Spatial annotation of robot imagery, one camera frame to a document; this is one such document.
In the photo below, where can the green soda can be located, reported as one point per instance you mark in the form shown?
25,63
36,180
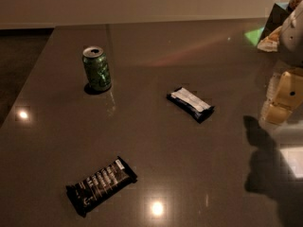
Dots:
96,68

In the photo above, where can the black chocolate bar wrapper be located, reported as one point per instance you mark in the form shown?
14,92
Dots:
97,188

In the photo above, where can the blue rxbar blueberry wrapper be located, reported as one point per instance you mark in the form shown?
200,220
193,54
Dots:
191,104

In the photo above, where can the snack bags pile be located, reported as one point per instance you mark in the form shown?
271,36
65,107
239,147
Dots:
269,39

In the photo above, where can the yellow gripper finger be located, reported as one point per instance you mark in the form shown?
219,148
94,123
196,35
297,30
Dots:
284,95

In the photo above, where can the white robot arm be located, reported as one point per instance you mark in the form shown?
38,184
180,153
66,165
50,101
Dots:
283,34

